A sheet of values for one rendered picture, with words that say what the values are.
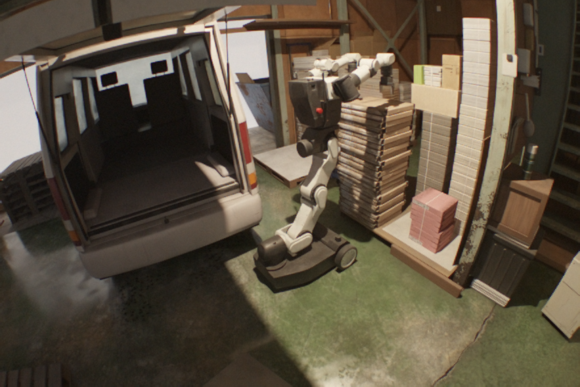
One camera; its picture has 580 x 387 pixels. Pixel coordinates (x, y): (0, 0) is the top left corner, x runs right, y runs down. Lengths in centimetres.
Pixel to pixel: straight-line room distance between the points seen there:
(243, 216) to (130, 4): 167
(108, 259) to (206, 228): 75
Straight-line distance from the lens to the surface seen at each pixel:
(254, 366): 147
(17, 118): 612
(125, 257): 201
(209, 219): 194
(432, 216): 208
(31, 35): 73
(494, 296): 213
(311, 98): 159
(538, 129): 245
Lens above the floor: 151
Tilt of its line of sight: 24 degrees down
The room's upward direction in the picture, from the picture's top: 5 degrees counter-clockwise
